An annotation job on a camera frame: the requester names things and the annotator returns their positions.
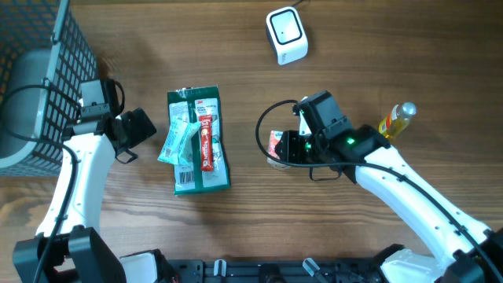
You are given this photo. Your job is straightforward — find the red Kleenex tissue pack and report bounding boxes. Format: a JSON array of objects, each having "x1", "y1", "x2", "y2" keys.
[{"x1": 267, "y1": 130, "x2": 290, "y2": 171}]

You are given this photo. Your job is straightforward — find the white barcode scanner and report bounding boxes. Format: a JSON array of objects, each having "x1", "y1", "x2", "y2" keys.
[{"x1": 266, "y1": 6, "x2": 309, "y2": 65}]

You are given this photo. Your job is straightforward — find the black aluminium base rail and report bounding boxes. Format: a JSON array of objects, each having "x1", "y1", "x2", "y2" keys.
[{"x1": 94, "y1": 257, "x2": 446, "y2": 283}]

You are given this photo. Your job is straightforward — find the light green snack pouch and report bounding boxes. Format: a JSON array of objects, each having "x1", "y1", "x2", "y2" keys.
[{"x1": 157, "y1": 118, "x2": 201, "y2": 165}]

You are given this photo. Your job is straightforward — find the red Nescafe coffee stick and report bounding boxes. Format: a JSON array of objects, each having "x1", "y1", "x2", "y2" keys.
[{"x1": 199, "y1": 115, "x2": 214, "y2": 172}]

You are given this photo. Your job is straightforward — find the grey plastic mesh basket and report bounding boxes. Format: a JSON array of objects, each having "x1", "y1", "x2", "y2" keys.
[{"x1": 1, "y1": 1, "x2": 98, "y2": 177}]

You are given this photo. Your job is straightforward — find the green 3M gloves package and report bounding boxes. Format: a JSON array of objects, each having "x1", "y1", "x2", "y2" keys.
[{"x1": 167, "y1": 86, "x2": 231, "y2": 196}]

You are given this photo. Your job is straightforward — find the yellow liquid bottle silver cap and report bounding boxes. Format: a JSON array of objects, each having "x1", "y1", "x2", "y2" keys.
[{"x1": 378, "y1": 102, "x2": 417, "y2": 141}]

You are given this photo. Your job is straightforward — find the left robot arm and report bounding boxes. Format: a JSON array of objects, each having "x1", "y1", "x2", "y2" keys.
[{"x1": 13, "y1": 79, "x2": 176, "y2": 282}]

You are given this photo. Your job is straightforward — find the black right camera cable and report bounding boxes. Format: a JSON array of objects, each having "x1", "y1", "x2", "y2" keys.
[{"x1": 255, "y1": 99, "x2": 498, "y2": 283}]

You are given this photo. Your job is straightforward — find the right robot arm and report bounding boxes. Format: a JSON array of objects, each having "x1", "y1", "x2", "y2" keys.
[{"x1": 275, "y1": 91, "x2": 502, "y2": 282}]

